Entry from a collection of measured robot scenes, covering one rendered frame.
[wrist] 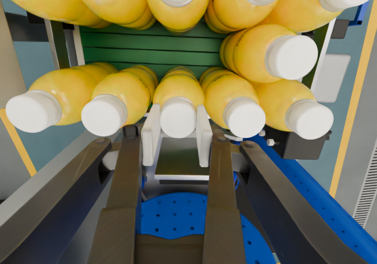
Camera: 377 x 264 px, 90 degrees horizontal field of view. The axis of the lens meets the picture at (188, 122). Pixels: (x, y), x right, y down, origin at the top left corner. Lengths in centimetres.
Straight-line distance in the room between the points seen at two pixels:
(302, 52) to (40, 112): 25
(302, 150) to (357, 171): 181
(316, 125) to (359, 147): 182
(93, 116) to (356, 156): 202
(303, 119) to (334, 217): 61
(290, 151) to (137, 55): 33
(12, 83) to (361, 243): 85
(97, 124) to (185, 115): 9
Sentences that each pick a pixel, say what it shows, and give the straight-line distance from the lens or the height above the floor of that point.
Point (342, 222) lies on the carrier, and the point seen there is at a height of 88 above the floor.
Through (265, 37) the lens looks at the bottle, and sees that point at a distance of 23.
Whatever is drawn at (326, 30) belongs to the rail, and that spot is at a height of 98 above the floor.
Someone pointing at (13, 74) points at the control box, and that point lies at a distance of 35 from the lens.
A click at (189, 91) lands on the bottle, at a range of 22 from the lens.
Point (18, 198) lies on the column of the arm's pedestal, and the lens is 106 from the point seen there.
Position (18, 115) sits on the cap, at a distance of 25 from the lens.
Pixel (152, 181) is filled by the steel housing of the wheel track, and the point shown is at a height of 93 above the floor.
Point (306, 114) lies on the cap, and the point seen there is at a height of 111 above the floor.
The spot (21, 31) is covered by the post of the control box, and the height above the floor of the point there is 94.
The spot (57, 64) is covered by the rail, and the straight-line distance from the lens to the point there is 36.
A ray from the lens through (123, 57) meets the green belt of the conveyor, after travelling 40.
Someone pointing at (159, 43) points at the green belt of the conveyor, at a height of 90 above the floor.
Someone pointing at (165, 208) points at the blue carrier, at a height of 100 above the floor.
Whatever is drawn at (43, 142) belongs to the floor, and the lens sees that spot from 179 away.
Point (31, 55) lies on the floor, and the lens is 160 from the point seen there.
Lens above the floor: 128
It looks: 68 degrees down
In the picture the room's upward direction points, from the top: 176 degrees clockwise
